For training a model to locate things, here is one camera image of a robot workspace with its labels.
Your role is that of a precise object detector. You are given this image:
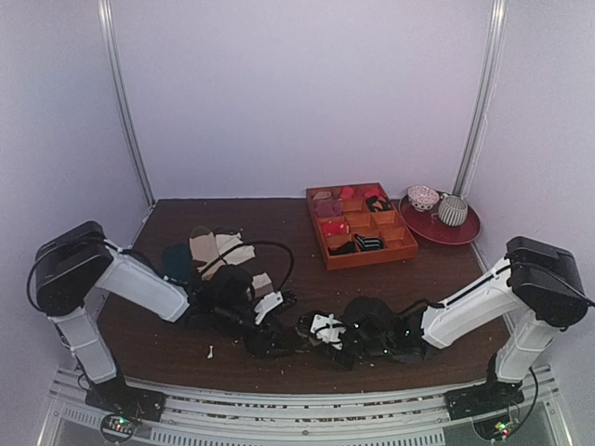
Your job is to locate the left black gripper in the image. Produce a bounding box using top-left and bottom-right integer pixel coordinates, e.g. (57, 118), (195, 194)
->
(214, 301), (295, 359)

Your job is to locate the brown argyle sock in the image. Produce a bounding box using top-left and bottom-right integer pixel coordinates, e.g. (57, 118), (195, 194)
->
(305, 334), (324, 349)

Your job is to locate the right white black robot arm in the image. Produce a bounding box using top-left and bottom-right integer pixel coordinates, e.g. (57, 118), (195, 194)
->
(296, 236), (594, 411)

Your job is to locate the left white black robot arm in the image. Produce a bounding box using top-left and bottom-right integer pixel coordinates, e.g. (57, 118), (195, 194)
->
(26, 221), (296, 413)

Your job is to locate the striped beige brown sock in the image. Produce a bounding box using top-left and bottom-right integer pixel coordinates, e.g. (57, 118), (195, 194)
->
(189, 226), (274, 297)

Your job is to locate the black white striped rolled sock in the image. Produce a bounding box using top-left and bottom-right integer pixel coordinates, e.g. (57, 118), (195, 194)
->
(353, 234), (385, 252)

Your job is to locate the dark teal cartoon sock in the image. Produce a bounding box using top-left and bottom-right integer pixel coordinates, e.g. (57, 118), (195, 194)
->
(162, 243), (192, 283)

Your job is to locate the wooden compartment tray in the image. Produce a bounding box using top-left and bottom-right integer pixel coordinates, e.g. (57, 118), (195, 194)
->
(306, 182), (418, 270)

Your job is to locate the purple rolled sock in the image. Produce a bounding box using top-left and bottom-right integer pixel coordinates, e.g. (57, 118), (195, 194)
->
(313, 200), (343, 218)

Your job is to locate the black red rolled sock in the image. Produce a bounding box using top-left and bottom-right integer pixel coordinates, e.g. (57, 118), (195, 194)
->
(365, 195), (392, 213)

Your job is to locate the red round plate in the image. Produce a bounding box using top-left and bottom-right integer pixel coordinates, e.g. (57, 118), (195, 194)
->
(397, 196), (482, 246)

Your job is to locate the dotted white bowl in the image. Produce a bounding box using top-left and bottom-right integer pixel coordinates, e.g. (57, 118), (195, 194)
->
(407, 185), (441, 212)

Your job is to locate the striped white cup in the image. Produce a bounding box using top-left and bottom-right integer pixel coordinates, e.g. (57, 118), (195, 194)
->
(438, 194), (469, 228)

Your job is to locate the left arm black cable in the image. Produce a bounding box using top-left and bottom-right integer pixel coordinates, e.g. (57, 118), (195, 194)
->
(194, 239), (297, 298)

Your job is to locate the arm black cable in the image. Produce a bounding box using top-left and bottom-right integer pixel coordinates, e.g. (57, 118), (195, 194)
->
(194, 239), (297, 298)
(510, 296), (595, 438)

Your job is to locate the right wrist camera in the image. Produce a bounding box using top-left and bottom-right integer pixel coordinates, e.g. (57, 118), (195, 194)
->
(340, 296), (399, 354)

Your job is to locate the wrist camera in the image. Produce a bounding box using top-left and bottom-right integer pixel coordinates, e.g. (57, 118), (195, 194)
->
(340, 296), (399, 354)
(197, 265), (255, 308)

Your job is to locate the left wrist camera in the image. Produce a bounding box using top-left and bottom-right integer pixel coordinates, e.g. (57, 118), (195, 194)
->
(197, 265), (255, 308)

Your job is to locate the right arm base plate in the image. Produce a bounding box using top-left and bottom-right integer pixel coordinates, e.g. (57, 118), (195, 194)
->
(444, 381), (524, 420)

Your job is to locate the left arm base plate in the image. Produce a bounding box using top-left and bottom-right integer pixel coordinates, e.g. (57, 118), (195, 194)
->
(85, 376), (166, 422)

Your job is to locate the aluminium front rail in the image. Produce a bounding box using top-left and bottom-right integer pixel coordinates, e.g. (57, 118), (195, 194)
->
(33, 366), (578, 445)

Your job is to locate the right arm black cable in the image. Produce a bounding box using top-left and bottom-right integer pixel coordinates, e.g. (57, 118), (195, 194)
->
(510, 296), (595, 438)

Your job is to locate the right aluminium frame post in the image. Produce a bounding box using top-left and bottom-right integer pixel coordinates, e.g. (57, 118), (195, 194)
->
(453, 0), (509, 198)

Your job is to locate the aluminium frame post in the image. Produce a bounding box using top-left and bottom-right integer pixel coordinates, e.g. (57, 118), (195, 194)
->
(98, 0), (156, 208)
(453, 0), (509, 198)

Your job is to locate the left aluminium frame post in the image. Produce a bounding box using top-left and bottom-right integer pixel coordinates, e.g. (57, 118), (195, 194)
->
(98, 0), (156, 208)

